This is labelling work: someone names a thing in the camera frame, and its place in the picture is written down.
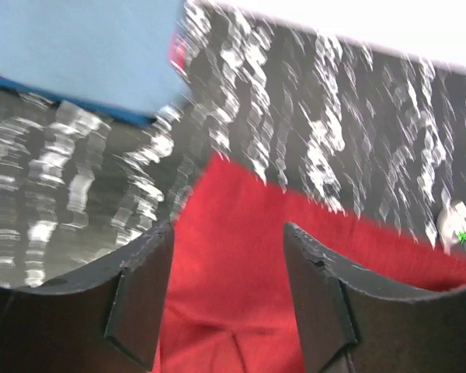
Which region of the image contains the folded blue cloth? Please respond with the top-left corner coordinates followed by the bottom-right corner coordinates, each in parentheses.
top-left (0, 76), bottom-right (156, 127)

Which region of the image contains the dark red cloth napkin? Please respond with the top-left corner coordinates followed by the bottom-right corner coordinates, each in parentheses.
top-left (155, 155), bottom-right (466, 372)

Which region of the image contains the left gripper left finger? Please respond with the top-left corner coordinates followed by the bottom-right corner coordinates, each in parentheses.
top-left (0, 221), bottom-right (175, 372)

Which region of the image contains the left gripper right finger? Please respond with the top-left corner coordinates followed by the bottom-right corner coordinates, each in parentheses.
top-left (283, 223), bottom-right (466, 373)

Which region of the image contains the folded pink cloth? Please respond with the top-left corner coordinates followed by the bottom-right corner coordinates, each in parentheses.
top-left (169, 28), bottom-right (186, 77)

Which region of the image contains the silver spoon patterned handle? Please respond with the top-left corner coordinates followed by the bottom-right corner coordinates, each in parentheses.
top-left (436, 200), bottom-right (466, 255)

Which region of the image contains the folded grey-blue cloth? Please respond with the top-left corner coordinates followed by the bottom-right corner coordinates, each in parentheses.
top-left (0, 0), bottom-right (189, 123)

